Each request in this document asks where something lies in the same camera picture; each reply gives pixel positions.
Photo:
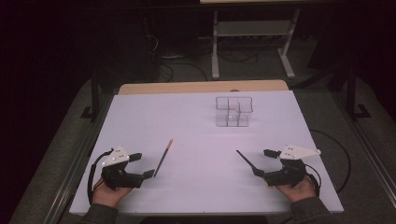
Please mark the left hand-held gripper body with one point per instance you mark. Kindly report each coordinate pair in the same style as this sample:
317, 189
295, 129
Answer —
115, 157

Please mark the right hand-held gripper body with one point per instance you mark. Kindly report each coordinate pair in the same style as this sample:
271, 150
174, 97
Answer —
288, 175

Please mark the dark blue makeup brush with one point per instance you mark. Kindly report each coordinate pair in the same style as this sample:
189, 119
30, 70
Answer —
246, 160

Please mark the clear plastic organizer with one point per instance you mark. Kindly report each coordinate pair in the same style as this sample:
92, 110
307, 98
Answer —
233, 119

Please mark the person's right hand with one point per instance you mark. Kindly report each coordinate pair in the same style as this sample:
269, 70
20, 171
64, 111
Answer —
299, 192

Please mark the person's left hand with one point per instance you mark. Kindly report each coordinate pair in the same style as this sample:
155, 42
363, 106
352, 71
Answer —
107, 196

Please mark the white board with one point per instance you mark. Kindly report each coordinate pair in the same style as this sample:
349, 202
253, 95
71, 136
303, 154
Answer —
199, 186

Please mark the black metal stand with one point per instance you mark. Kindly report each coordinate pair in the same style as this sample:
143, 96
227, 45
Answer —
95, 99
351, 93

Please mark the light wooden table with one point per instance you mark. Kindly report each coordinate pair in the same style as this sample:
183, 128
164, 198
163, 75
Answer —
186, 87

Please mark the metal rail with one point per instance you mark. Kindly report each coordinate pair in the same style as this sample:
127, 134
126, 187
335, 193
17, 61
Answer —
71, 174
370, 155

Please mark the white metal frame desk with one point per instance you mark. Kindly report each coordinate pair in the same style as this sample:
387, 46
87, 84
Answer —
214, 46

